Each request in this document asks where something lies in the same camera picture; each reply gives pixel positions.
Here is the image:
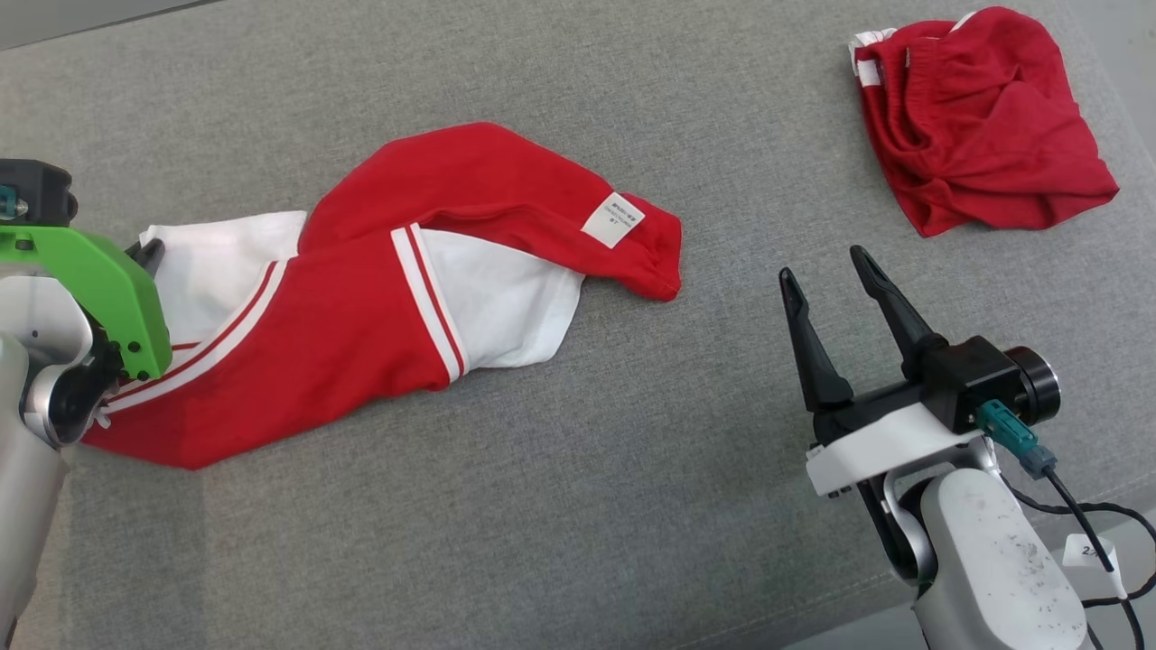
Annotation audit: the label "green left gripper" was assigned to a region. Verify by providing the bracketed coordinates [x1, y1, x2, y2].
[0, 226, 172, 380]

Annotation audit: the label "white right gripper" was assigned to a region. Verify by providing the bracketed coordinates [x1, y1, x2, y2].
[778, 245, 985, 497]

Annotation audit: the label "red jersey with white sleeves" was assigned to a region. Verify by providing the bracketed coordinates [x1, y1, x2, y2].
[79, 122, 684, 471]

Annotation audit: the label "red shorts with white stripes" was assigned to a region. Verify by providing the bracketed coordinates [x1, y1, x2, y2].
[849, 6, 1121, 238]

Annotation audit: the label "teal right camera connector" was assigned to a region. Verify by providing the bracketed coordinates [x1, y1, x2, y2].
[975, 400, 1058, 478]

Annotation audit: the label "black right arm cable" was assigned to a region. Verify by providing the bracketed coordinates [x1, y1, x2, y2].
[1002, 468, 1156, 650]

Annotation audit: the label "white cable label tag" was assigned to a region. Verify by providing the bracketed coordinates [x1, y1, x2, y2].
[1062, 534, 1128, 599]

